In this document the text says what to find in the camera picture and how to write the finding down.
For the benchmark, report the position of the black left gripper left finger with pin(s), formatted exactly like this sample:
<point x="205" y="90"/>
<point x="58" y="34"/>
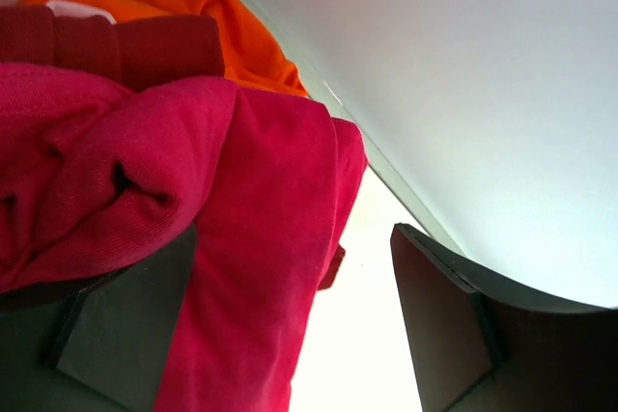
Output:
<point x="94" y="344"/>

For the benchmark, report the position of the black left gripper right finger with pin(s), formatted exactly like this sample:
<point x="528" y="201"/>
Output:
<point x="480" y="341"/>

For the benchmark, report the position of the magenta t shirt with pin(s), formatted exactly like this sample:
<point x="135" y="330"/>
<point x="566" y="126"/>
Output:
<point x="95" y="177"/>

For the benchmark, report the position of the dark red folded t shirt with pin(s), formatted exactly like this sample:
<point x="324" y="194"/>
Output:
<point x="139" y="54"/>

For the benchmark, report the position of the pink folded t shirt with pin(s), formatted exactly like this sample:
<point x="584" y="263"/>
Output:
<point x="66" y="8"/>

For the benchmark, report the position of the orange folded t shirt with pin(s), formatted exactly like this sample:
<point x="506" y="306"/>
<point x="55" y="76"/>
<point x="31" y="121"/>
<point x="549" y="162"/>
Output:
<point x="252" y="56"/>

